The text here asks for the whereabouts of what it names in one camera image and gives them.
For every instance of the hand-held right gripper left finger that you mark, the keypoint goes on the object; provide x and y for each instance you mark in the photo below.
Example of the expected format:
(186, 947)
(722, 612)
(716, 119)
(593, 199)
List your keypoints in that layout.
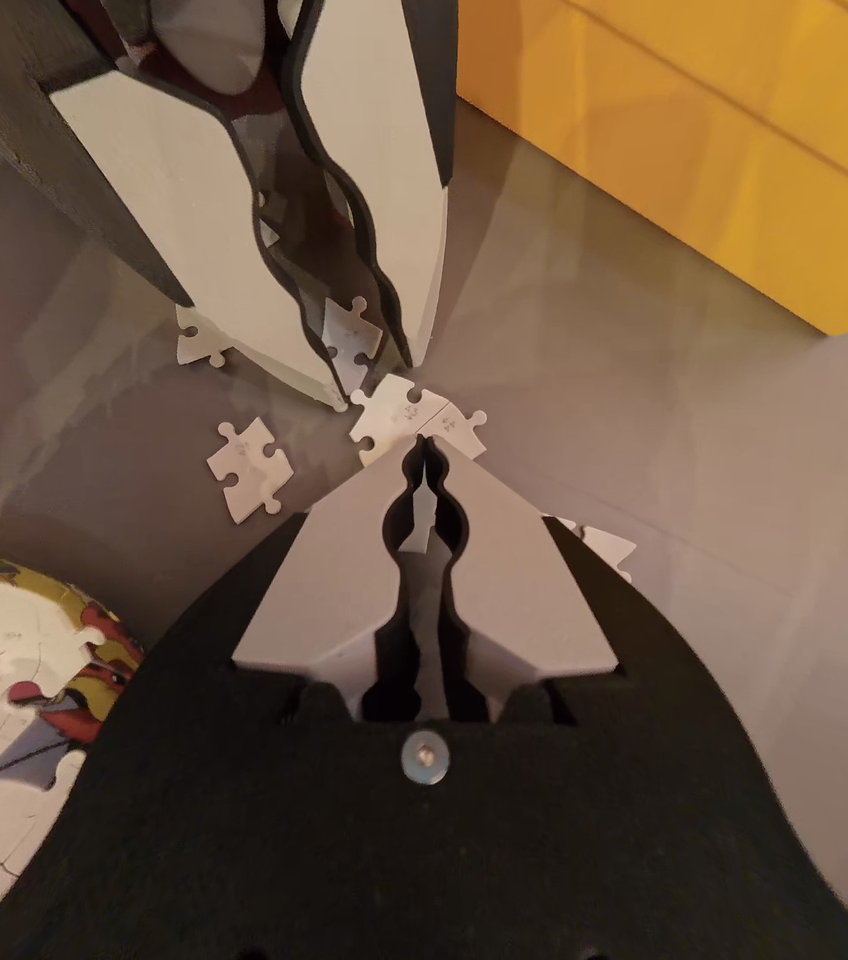
(326, 585)

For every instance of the colourful puzzle ball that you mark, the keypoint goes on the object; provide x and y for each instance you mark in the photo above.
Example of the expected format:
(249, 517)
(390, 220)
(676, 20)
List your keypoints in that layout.
(11, 645)

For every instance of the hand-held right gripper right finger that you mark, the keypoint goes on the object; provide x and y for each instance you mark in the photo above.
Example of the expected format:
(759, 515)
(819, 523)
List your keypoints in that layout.
(529, 592)

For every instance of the white puzzle piece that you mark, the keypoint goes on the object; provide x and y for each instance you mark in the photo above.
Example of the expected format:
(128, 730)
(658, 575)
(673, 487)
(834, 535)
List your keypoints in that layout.
(349, 334)
(195, 346)
(248, 469)
(608, 547)
(461, 431)
(390, 412)

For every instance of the yellow box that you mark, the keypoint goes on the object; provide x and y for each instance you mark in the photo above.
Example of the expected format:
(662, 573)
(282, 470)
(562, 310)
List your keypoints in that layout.
(694, 150)

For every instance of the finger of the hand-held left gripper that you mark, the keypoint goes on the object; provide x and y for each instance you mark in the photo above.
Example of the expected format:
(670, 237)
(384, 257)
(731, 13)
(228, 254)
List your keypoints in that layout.
(169, 187)
(379, 135)

